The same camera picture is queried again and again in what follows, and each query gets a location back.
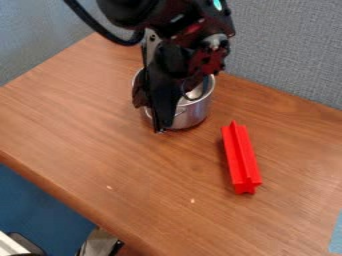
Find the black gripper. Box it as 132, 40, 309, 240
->
130, 33, 229, 132

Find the stainless steel pot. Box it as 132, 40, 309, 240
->
130, 68, 214, 132

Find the red plastic block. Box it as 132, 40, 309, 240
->
220, 121, 261, 194

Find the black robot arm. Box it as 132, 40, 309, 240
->
96, 0, 235, 131

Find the grey black object below table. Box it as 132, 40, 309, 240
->
74, 228, 124, 256

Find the black white object bottom left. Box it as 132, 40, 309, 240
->
0, 231, 46, 256

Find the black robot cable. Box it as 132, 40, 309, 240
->
62, 0, 148, 47

